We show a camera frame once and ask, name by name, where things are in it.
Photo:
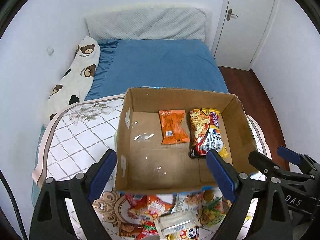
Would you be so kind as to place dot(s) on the white door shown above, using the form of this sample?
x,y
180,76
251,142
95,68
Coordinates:
x,y
240,36

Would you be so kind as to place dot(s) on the colourful candy packet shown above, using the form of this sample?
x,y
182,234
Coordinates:
x,y
215,211

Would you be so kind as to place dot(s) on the white wall socket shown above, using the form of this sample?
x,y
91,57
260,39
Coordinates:
x,y
50,50

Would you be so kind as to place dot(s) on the clear white wafer packet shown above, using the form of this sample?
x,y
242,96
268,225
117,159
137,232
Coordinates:
x,y
176,222

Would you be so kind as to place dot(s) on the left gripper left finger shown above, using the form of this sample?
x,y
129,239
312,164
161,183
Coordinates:
x,y
51,219

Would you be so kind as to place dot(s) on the yellow panda snack packet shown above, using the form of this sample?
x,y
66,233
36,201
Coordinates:
x,y
191,233

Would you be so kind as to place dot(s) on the white cookie snack packet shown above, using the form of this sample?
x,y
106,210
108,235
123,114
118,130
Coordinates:
x,y
187,201

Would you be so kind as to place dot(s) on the open cardboard box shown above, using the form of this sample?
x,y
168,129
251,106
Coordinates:
x,y
153,170

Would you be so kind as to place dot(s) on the grey padded headboard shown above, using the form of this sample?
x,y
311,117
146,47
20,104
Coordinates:
x,y
170,23

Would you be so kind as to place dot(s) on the yellow Korean noodle packet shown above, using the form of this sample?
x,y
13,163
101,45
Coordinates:
x,y
205,133

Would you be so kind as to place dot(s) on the metal door handle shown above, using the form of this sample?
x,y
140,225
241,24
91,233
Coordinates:
x,y
230,14

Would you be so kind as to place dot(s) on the small brown red packet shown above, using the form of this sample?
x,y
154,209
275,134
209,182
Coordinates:
x,y
130,230

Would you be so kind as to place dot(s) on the bear print pillow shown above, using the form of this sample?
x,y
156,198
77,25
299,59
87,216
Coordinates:
x,y
76,82

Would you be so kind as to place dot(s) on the orange crispy corn snack bag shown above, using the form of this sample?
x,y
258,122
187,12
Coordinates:
x,y
147,208

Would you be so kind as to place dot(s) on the braised egg packet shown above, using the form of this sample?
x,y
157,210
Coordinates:
x,y
208,195

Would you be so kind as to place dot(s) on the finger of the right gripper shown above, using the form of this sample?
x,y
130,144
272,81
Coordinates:
x,y
304,162
270,169

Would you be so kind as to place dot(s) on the orange snack packet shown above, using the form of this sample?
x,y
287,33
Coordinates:
x,y
172,131

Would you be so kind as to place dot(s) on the blue bed sheet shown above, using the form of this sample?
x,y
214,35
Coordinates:
x,y
124,64

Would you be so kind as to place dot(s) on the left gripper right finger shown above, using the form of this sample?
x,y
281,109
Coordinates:
x,y
272,218

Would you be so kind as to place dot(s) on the red stick snack packet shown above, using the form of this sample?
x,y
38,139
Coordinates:
x,y
148,231

